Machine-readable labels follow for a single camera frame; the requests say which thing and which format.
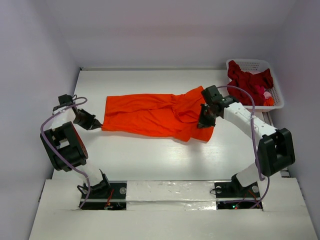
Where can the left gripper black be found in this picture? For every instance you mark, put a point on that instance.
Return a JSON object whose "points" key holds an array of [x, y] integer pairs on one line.
{"points": [[92, 123]]}

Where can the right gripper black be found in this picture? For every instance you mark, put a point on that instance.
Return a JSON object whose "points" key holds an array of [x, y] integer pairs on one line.
{"points": [[207, 116]]}

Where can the orange t shirt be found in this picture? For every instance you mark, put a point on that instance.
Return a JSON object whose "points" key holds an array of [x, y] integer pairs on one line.
{"points": [[157, 115]]}

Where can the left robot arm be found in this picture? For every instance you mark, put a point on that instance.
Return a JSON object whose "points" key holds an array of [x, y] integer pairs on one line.
{"points": [[65, 148]]}

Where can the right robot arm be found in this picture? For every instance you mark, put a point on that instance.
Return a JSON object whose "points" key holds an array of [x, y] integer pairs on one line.
{"points": [[273, 148]]}

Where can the dark red t shirt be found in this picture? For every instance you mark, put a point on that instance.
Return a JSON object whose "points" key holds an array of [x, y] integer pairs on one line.
{"points": [[246, 80]]}

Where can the small orange garment in basket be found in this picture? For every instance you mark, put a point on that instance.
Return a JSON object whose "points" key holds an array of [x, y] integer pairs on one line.
{"points": [[269, 102]]}

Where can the pink garment in basket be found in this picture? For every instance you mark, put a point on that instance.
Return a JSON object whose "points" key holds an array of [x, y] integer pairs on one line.
{"points": [[263, 92]]}

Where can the white plastic basket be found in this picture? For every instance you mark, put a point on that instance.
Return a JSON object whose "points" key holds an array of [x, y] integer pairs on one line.
{"points": [[256, 66]]}

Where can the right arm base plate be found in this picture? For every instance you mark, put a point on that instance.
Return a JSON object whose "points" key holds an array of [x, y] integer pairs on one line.
{"points": [[230, 195]]}

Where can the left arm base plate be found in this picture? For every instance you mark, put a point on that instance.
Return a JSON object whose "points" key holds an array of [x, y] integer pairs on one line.
{"points": [[113, 199]]}

